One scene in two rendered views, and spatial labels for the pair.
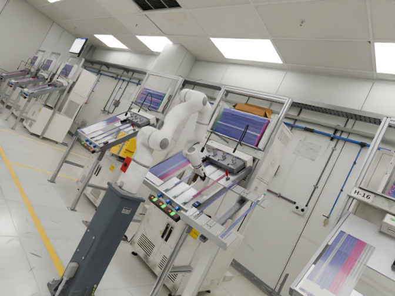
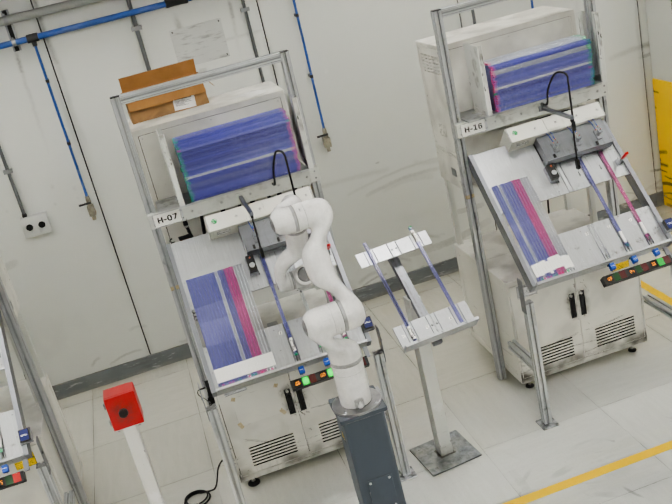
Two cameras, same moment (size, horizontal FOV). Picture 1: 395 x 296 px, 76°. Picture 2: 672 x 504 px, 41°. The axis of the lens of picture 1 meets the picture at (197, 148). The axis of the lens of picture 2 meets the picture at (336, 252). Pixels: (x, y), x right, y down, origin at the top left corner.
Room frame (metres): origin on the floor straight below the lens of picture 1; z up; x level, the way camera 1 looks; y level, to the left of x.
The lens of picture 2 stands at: (-0.31, 2.58, 2.45)
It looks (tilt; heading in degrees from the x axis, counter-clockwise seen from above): 21 degrees down; 308
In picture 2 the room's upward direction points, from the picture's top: 14 degrees counter-clockwise
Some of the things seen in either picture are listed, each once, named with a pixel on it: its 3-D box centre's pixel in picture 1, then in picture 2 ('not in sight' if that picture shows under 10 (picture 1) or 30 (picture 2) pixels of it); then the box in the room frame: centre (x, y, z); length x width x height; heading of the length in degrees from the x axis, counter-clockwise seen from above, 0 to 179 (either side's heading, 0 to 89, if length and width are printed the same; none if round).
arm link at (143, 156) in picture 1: (146, 145); (330, 335); (1.59, 0.29, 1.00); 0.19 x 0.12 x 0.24; 51
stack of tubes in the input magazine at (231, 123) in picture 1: (241, 127); (237, 154); (2.33, -0.28, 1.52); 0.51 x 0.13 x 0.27; 48
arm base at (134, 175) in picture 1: (133, 177); (351, 381); (1.57, 0.27, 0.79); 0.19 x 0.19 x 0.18
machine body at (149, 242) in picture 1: (186, 242); (285, 383); (2.46, -0.32, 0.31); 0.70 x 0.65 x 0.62; 48
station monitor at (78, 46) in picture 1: (80, 47); not in sight; (5.47, 3.29, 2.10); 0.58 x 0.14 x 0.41; 48
